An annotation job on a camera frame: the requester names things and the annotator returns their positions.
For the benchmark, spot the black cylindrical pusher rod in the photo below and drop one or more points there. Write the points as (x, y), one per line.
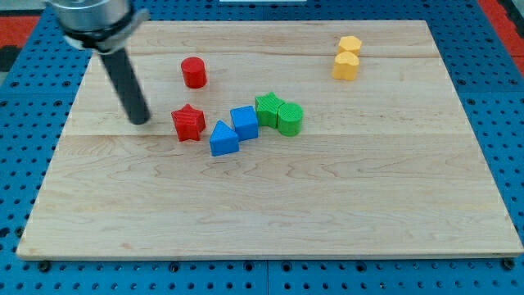
(120, 71)

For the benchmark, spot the yellow heart block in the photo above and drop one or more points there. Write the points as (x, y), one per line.
(346, 66)

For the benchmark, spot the red cylinder block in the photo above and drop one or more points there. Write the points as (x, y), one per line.
(194, 72)

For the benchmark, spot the yellow hexagon block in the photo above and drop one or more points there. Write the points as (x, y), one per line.
(349, 44)

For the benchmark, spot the green star block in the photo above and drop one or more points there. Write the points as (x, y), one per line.
(266, 109)

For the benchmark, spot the green cylinder block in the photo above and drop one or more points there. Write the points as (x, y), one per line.
(290, 116)

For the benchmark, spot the wooden board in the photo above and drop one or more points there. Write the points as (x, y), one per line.
(386, 166)

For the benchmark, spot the blue cube block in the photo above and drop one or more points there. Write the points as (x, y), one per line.
(245, 122)

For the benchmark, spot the red star block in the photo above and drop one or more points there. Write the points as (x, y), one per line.
(189, 122)

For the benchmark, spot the blue triangle block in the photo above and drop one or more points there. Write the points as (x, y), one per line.
(223, 140)

